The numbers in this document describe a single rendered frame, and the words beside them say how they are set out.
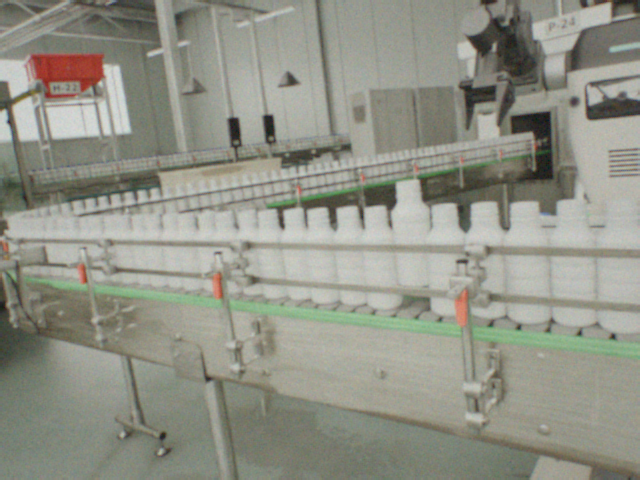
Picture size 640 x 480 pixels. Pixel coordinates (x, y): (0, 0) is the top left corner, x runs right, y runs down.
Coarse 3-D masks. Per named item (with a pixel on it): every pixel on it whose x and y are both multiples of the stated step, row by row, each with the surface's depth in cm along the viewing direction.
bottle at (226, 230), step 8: (216, 216) 103; (224, 216) 103; (232, 216) 104; (216, 224) 104; (224, 224) 103; (232, 224) 104; (216, 232) 104; (224, 232) 103; (232, 232) 103; (216, 240) 103; (224, 240) 102; (232, 240) 103; (216, 248) 103; (224, 248) 103; (224, 256) 103; (232, 256) 103; (232, 272) 104; (240, 272) 104; (232, 288) 104; (240, 288) 104
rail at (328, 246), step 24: (48, 240) 141; (72, 240) 134; (96, 240) 127; (120, 240) 121; (144, 240) 116; (168, 240) 111; (192, 240) 107; (48, 264) 144; (336, 288) 88; (360, 288) 85; (384, 288) 82; (408, 288) 80
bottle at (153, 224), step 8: (144, 216) 118; (152, 216) 116; (152, 224) 116; (160, 224) 118; (152, 232) 116; (160, 232) 117; (144, 248) 118; (152, 248) 116; (160, 248) 117; (152, 256) 117; (160, 256) 117; (152, 264) 117; (160, 264) 117; (152, 280) 118; (160, 280) 118
